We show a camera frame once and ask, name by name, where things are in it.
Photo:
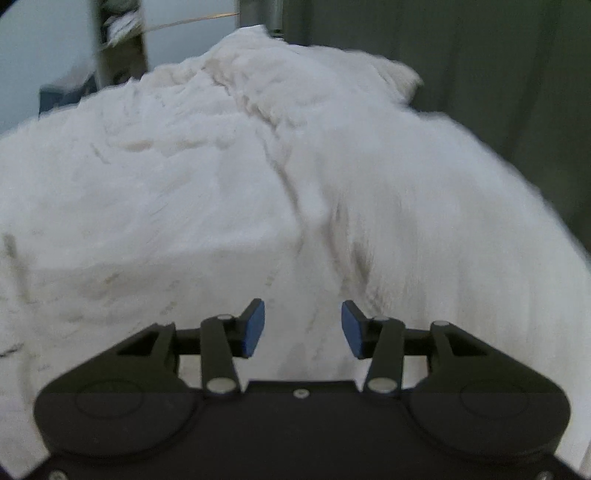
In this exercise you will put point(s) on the white fluffy blanket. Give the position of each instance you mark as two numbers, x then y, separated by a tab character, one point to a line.
231	184

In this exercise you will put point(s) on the white sliding wardrobe door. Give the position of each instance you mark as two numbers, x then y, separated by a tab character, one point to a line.
194	27

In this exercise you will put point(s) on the stack of white folded clothes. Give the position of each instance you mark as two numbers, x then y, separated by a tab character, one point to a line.
121	25

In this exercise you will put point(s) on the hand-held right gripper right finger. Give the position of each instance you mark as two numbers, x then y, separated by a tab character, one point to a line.
352	330

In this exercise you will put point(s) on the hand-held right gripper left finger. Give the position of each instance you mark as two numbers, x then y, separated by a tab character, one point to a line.
253	330

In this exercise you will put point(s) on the white fluffy pillow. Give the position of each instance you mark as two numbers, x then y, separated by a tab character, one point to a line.
399	81

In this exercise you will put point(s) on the white open wardrobe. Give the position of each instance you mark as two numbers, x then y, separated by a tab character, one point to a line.
120	50

